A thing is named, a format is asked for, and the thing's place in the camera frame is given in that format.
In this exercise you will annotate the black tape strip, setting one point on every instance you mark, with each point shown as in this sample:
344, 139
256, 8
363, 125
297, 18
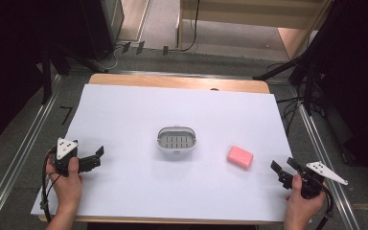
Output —
126, 47
140, 47
165, 50

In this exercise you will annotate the black cabinet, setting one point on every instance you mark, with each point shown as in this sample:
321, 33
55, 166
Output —
103, 25

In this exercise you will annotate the pink soap bar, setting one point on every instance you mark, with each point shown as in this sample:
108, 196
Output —
240, 157

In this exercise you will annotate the person's left hand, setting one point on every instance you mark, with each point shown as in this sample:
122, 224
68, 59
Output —
67, 188

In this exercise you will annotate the white grey soap dish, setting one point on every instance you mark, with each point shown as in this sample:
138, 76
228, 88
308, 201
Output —
176, 140

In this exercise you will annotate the person's right hand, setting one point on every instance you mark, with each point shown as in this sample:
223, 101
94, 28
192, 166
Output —
302, 204

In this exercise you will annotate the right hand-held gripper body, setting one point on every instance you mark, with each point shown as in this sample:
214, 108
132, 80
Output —
313, 182

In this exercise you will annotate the black metal stand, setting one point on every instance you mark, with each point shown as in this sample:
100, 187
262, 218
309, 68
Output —
47, 76
310, 83

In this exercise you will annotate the light wooden furniture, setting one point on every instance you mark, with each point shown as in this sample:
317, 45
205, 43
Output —
252, 12

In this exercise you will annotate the dark curtain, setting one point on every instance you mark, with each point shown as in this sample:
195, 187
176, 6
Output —
357, 80
6, 64

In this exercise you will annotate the black tape corner mark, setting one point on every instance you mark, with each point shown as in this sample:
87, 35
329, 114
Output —
67, 111

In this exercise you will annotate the aluminium floor rail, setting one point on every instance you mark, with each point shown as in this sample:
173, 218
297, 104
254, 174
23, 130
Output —
329, 172
19, 153

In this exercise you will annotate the white paper sheet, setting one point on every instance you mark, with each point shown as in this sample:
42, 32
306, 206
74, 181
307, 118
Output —
179, 108

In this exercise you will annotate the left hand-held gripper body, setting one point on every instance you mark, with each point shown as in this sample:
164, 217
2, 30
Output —
64, 147

